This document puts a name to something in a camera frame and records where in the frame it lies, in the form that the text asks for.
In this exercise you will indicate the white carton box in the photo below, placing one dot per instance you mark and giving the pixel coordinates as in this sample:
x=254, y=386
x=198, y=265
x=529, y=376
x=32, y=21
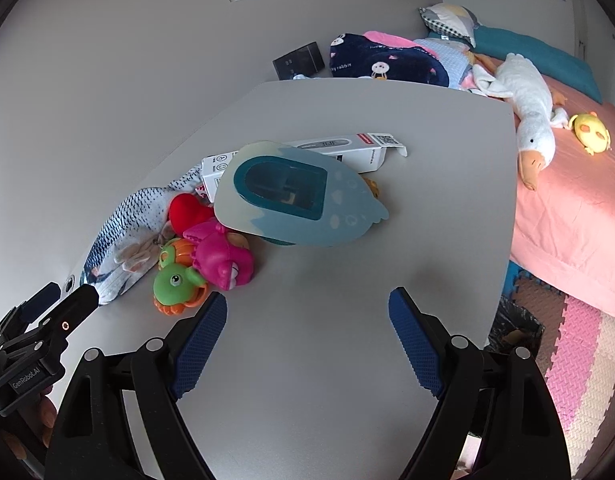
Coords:
x=357, y=152

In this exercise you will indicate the pink fleece blanket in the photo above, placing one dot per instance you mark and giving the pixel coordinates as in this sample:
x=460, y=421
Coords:
x=387, y=38

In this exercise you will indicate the orange cardboard piece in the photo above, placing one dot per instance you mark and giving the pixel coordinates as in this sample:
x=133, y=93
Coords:
x=372, y=187

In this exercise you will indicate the blue bird-shaped package card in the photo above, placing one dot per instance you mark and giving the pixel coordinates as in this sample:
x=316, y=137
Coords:
x=337, y=200

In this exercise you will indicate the light blue quilt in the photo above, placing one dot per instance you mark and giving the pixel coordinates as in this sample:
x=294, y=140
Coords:
x=452, y=62

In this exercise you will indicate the metal desk grommet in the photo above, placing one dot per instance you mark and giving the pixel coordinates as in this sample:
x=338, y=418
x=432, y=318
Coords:
x=70, y=283

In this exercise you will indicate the black trash bag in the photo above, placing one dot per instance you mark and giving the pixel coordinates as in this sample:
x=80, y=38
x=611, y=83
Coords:
x=522, y=317

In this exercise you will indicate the small white cloth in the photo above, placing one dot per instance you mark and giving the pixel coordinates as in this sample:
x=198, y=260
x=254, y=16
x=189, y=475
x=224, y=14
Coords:
x=302, y=78

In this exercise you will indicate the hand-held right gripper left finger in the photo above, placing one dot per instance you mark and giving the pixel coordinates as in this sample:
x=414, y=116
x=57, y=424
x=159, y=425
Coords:
x=202, y=347

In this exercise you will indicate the teal pillow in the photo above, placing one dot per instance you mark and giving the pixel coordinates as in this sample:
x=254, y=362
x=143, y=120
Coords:
x=532, y=50

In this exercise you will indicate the patterned checked pillow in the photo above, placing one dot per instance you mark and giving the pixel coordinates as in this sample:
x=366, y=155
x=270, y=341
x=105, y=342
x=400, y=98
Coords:
x=450, y=20

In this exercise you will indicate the navy printed blanket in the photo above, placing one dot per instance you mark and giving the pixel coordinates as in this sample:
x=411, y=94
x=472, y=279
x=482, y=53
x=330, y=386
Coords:
x=387, y=62

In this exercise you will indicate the bed with pink sheet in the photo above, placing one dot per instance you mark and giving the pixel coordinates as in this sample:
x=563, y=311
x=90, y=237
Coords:
x=577, y=220

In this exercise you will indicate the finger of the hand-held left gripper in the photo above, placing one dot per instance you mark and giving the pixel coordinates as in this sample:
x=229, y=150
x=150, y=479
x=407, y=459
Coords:
x=75, y=310
x=40, y=302

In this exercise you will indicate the fish-shaped plush toy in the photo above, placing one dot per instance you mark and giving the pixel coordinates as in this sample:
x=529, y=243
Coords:
x=122, y=225

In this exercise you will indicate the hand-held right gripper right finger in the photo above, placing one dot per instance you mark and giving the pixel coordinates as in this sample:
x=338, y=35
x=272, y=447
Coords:
x=412, y=347

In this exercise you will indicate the black wall panel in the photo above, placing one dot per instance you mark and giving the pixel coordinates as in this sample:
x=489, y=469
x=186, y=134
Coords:
x=300, y=60

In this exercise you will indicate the pink plastic toy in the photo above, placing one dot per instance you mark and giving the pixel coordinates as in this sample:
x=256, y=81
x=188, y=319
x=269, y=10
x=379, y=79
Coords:
x=217, y=260

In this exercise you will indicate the person's left hand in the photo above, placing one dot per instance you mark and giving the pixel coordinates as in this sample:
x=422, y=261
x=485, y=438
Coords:
x=46, y=417

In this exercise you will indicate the green and orange plastic toy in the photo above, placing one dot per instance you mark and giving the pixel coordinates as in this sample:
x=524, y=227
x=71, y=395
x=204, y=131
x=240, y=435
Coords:
x=175, y=282

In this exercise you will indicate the white goose plush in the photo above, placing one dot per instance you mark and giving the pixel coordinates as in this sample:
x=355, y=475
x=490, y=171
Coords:
x=527, y=105

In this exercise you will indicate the orange cloth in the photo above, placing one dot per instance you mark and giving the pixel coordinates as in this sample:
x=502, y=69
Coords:
x=485, y=64

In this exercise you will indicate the pink foam floor mat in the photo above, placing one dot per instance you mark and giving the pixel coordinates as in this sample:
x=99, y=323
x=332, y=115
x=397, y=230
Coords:
x=582, y=360

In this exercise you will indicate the red heart plush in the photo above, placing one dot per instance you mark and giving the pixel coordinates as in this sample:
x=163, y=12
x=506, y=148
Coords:
x=187, y=215

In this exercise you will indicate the yellow chick plush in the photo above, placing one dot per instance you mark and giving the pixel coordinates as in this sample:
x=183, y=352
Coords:
x=590, y=132

